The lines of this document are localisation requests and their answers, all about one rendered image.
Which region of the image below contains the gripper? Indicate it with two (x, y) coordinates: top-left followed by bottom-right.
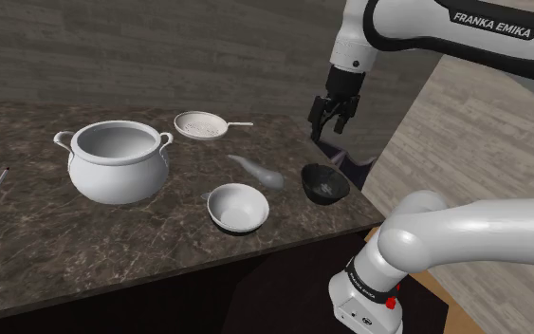
(307, 65), (367, 142)

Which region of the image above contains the dark purple angular object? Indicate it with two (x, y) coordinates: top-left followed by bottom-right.
(316, 139), (379, 191)

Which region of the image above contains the black bowl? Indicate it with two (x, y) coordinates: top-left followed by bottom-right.
(300, 162), (351, 206)

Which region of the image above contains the grey ladle-shaped object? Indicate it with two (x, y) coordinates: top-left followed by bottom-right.
(227, 154), (285, 192)

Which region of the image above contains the white bowl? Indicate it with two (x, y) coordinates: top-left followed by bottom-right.
(201, 182), (271, 235)

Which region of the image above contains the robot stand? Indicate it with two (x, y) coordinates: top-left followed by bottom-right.
(222, 231), (451, 334)

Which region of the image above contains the white strainer pan with handle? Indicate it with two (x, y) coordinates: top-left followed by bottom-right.
(173, 110), (255, 140)

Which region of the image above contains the white two-handled pot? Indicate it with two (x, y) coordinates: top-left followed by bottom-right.
(53, 120), (175, 206)

